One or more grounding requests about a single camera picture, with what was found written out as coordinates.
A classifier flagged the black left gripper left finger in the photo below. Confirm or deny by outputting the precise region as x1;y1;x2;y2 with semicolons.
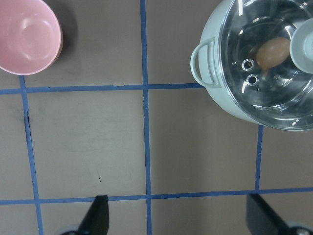
77;195;109;235

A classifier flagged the glass pot lid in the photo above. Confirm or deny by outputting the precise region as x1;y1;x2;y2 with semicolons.
219;0;313;131

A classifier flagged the beige egg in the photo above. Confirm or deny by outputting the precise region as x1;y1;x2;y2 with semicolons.
256;37;291;71

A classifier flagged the pale green electric pot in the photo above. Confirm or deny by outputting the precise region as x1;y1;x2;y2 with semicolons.
190;0;313;125

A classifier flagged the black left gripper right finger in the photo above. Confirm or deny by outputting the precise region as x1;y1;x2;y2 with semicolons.
246;194;289;235

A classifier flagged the pink bowl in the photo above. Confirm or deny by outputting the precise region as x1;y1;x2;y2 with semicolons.
0;0;63;75

